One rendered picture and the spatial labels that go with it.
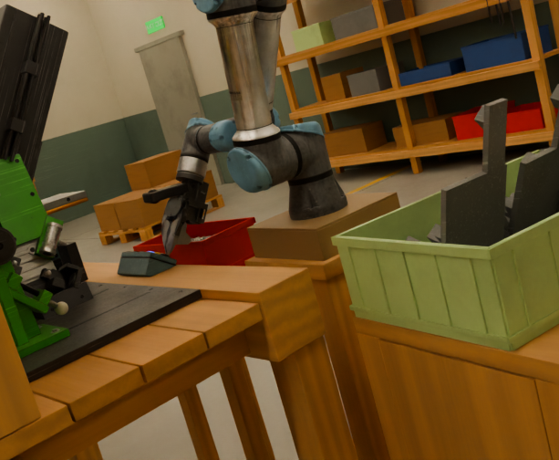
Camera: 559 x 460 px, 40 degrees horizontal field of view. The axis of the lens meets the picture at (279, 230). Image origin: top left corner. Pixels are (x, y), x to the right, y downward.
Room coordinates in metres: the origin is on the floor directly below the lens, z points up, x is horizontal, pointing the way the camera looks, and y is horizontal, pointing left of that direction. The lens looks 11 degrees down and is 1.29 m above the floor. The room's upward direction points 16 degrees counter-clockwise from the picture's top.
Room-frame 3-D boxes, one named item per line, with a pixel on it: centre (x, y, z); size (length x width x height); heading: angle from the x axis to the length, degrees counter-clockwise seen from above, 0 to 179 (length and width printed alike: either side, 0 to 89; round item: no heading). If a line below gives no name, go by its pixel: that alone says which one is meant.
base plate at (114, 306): (1.87, 0.70, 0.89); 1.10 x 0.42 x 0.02; 39
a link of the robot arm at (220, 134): (1.94, 0.07, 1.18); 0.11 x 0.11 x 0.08; 38
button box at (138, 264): (1.91, 0.35, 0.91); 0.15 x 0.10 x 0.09; 39
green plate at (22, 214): (1.85, 0.61, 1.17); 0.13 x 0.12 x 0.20; 39
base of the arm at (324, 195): (1.90, -0.11, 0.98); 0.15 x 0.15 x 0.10
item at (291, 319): (2.05, 0.49, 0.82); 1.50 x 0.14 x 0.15; 39
